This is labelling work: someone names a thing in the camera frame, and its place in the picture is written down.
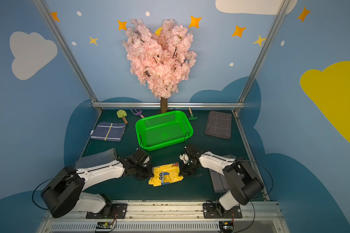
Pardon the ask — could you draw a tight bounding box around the front aluminium rail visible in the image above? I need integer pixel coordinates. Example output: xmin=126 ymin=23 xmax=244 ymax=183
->
xmin=37 ymin=201 xmax=289 ymax=233

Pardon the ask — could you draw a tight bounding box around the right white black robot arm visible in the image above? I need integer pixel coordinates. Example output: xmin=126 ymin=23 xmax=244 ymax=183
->
xmin=179 ymin=144 xmax=264 ymax=212

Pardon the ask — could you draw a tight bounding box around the pink blossom artificial tree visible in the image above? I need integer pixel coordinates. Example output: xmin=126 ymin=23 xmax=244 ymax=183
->
xmin=122 ymin=18 xmax=197 ymax=113

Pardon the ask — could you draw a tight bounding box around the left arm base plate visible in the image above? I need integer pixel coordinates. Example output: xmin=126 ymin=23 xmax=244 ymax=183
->
xmin=86 ymin=203 xmax=128 ymax=219

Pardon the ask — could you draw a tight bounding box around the yellow cartoon pillowcase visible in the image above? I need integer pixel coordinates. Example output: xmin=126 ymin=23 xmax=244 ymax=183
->
xmin=148 ymin=163 xmax=184 ymax=187

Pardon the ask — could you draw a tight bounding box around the right aluminium frame post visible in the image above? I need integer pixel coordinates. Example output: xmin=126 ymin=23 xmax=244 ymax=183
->
xmin=233 ymin=0 xmax=291 ymax=117

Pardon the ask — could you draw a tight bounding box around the right green circuit board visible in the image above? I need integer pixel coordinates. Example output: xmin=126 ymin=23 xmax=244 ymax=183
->
xmin=219 ymin=221 xmax=234 ymax=233

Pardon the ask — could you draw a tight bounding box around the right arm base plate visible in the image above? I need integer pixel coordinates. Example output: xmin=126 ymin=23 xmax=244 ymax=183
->
xmin=202 ymin=202 xmax=243 ymax=219

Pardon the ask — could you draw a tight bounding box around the dark grey grid pillowcase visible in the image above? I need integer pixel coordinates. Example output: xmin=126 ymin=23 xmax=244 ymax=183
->
xmin=205 ymin=111 xmax=232 ymax=139

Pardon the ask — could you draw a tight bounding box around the right aluminium table edge rail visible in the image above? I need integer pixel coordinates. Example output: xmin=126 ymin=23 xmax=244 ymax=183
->
xmin=233 ymin=112 xmax=270 ymax=202

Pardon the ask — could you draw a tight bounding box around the navy plaid folded pillowcase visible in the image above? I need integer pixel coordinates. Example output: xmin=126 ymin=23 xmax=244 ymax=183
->
xmin=90 ymin=122 xmax=126 ymax=142

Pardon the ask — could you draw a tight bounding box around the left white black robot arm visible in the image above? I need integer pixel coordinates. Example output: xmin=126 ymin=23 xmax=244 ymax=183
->
xmin=41 ymin=149 xmax=154 ymax=219

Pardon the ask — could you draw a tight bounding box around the aluminium frame crossbar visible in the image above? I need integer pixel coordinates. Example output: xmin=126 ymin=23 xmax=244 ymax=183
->
xmin=92 ymin=102 xmax=245 ymax=109

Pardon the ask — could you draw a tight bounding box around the left aluminium frame post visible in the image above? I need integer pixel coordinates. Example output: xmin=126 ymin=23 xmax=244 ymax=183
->
xmin=33 ymin=0 xmax=99 ymax=104

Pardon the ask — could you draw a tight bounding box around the yellow-green toy shovel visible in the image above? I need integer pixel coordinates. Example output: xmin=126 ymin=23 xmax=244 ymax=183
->
xmin=117 ymin=110 xmax=128 ymax=124

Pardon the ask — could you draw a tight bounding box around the aluminium frame post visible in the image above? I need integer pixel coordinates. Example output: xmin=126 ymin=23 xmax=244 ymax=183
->
xmin=33 ymin=0 xmax=99 ymax=104
xmin=233 ymin=0 xmax=291 ymax=117

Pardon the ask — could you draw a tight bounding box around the light grey plaid pillowcase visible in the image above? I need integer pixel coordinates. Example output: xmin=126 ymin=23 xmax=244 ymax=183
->
xmin=209 ymin=154 xmax=236 ymax=193

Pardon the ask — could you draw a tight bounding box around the beige grey pillowcase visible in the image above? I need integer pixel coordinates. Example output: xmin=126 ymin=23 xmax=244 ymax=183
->
xmin=74 ymin=148 xmax=118 ymax=169

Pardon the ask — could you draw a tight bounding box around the green circuit board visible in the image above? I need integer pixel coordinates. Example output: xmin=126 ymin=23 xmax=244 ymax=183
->
xmin=95 ymin=222 xmax=114 ymax=231
xmin=219 ymin=221 xmax=234 ymax=233

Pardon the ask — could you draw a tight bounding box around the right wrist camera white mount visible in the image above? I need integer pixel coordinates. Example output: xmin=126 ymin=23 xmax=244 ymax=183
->
xmin=179 ymin=153 xmax=189 ymax=164

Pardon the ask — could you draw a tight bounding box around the green toy rake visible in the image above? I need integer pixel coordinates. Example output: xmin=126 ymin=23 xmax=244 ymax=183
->
xmin=188 ymin=107 xmax=197 ymax=121

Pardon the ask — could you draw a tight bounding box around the left green circuit board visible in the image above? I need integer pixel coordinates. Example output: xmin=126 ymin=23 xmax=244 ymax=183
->
xmin=95 ymin=222 xmax=114 ymax=231

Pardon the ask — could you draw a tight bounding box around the green plastic basket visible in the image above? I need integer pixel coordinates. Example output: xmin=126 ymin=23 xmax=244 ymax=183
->
xmin=135 ymin=110 xmax=193 ymax=151

